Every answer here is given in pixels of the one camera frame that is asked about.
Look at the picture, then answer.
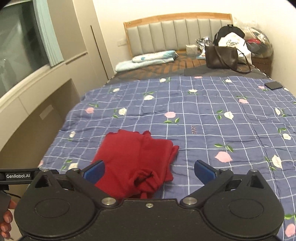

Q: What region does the red long sleeve sweater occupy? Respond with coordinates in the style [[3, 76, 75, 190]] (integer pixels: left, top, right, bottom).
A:
[[93, 130, 179, 200]]

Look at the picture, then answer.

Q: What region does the clear plastic bag of clothes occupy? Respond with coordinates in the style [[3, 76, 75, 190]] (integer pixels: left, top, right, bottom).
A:
[[243, 27, 273, 58]]

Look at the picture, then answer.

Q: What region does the person's left hand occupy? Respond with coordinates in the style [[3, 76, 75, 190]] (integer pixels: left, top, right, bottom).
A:
[[1, 200, 17, 240]]

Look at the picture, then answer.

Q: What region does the blue checkered floral quilt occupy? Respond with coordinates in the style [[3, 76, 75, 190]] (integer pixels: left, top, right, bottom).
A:
[[40, 76, 295, 240]]

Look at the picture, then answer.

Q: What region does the black smartphone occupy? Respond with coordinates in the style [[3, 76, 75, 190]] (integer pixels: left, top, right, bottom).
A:
[[264, 81, 283, 90]]

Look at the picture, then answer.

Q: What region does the brown patterned bed sheet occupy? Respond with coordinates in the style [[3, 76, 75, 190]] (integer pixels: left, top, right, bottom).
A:
[[107, 52, 269, 85]]

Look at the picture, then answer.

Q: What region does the folded light blue blanket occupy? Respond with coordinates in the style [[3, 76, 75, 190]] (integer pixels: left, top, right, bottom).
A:
[[115, 58, 175, 72]]

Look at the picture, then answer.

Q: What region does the dark brown leather handbag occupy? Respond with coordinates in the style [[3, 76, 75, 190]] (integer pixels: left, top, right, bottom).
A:
[[205, 43, 251, 74]]

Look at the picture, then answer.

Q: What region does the wooden nightstand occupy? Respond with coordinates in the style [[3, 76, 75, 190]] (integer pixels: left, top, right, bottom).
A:
[[251, 56, 273, 77]]

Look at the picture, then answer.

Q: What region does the window glass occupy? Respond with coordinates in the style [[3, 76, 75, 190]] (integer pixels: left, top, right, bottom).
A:
[[1, 1, 49, 96]]

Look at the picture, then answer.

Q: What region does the tissue box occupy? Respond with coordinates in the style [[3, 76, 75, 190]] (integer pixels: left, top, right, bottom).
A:
[[186, 44, 199, 55]]

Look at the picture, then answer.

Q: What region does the white patterned pillow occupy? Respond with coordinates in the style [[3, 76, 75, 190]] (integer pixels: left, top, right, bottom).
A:
[[132, 50, 179, 63]]

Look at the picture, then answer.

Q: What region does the silver patterned snack bag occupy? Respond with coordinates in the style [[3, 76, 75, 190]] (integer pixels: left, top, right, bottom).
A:
[[196, 36, 210, 60]]

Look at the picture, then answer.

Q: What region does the light blue curtain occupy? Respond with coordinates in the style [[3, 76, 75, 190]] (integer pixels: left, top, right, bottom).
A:
[[33, 0, 64, 67]]

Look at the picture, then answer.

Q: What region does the grey padded wooden headboard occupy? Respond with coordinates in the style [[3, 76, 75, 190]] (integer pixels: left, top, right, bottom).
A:
[[123, 12, 233, 57]]

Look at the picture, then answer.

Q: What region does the white wall socket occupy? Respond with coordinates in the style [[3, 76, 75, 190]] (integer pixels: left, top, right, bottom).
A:
[[117, 39, 127, 47]]

